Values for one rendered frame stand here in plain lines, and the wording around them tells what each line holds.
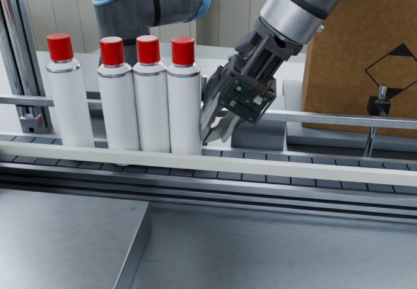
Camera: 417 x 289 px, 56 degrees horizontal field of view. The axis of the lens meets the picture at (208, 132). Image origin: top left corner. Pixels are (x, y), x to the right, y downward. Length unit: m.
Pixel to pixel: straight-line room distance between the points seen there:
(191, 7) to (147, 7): 0.11
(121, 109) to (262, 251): 0.29
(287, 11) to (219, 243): 0.33
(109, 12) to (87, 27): 2.42
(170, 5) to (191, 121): 0.39
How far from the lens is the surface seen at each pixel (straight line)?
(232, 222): 0.62
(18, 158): 0.74
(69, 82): 0.64
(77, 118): 0.66
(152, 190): 0.65
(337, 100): 0.82
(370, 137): 0.75
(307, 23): 0.51
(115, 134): 0.63
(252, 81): 0.51
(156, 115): 0.61
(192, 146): 0.63
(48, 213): 0.60
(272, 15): 0.51
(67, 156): 0.68
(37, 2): 3.51
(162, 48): 1.39
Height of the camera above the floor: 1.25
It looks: 30 degrees down
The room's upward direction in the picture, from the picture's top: straight up
